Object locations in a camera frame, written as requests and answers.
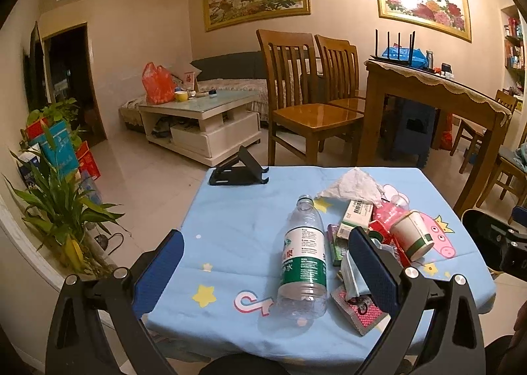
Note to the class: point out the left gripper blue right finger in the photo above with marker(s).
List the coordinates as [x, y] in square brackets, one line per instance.
[453, 343]

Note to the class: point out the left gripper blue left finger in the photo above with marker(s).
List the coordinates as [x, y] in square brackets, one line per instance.
[77, 343]

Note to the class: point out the white green paper cup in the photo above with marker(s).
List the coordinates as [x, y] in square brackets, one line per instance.
[412, 235]

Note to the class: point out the clear plastic cup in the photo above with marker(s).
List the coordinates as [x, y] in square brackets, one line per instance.
[391, 211]

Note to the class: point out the clear plastic water bottle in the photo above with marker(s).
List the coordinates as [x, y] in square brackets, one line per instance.
[296, 276]

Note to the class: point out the white green medicine box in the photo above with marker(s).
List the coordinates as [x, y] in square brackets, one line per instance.
[358, 214]

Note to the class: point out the white tissue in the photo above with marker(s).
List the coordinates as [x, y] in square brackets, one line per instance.
[355, 184]

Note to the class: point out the pink playing card deck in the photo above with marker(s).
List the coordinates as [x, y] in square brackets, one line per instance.
[361, 312]

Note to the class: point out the right side wooden chair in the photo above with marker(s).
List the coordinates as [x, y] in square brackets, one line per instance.
[495, 118]

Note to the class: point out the wooden chair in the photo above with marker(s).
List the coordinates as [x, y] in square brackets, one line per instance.
[299, 117]
[340, 72]
[495, 118]

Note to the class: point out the green potted plant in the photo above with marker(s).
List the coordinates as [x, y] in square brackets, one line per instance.
[62, 210]

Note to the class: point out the red cigarette pack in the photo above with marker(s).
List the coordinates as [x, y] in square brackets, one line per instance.
[387, 241]

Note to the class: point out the green purple gum pack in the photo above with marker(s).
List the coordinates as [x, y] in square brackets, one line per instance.
[338, 246]

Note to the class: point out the blue cartoon tablecloth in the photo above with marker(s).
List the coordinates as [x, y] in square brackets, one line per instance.
[221, 299]

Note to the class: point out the blue plastic stool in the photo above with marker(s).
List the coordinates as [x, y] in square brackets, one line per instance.
[414, 131]

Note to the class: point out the red gift box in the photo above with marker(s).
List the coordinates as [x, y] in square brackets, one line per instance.
[87, 162]

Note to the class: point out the wooden dining table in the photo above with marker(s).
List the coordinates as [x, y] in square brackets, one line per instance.
[403, 82]

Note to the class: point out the blue gift bag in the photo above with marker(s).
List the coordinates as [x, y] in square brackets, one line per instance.
[62, 156]

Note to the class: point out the blue plastic bag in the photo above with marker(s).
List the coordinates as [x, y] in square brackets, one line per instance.
[419, 60]

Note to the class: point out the black wifi router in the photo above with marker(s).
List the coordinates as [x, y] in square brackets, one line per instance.
[378, 52]

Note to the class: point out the black phone stand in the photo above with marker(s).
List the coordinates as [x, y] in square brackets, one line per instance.
[241, 169]

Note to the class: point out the white coffee table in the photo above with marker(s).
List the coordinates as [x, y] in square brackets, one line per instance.
[207, 129]

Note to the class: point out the near wooden chair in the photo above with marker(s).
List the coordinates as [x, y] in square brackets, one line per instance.
[299, 117]

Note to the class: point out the far wooden chair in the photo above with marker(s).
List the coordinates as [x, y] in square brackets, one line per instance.
[340, 72]

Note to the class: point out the yellow mug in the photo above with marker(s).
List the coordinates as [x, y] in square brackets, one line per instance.
[181, 96]

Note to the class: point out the orange plastic bag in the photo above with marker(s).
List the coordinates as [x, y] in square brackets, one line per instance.
[158, 84]

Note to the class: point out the flowers framed painting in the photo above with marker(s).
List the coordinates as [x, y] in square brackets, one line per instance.
[446, 16]

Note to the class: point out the dark green sofa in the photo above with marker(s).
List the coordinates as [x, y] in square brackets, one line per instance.
[241, 65]

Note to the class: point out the horses framed painting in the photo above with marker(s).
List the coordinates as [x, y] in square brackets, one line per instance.
[224, 13]

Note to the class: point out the wall bookshelf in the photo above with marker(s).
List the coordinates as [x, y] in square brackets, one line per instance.
[514, 38]

